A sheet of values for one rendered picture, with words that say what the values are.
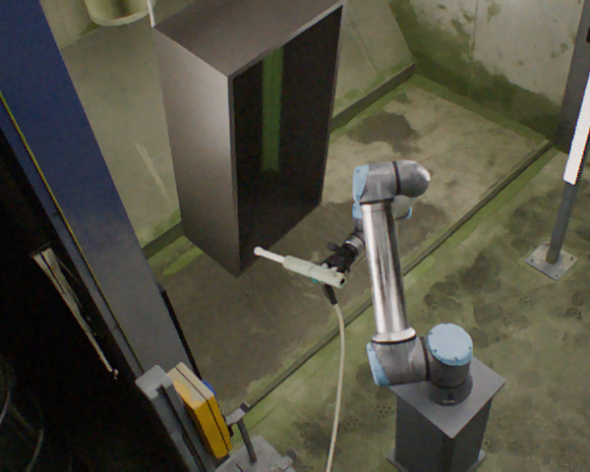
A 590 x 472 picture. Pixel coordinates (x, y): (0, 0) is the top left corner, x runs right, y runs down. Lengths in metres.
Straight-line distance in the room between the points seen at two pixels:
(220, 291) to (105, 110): 1.14
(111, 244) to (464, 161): 2.78
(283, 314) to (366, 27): 2.09
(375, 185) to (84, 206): 0.94
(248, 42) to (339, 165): 2.01
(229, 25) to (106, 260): 0.93
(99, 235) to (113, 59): 2.12
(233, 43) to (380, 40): 2.48
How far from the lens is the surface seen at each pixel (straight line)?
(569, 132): 4.25
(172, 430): 1.48
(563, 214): 3.42
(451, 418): 2.39
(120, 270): 1.82
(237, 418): 1.91
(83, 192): 1.63
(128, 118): 3.71
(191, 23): 2.30
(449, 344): 2.22
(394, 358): 2.20
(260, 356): 3.26
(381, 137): 4.30
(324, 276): 2.61
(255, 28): 2.28
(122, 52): 3.76
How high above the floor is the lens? 2.76
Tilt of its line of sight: 47 degrees down
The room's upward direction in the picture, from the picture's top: 9 degrees counter-clockwise
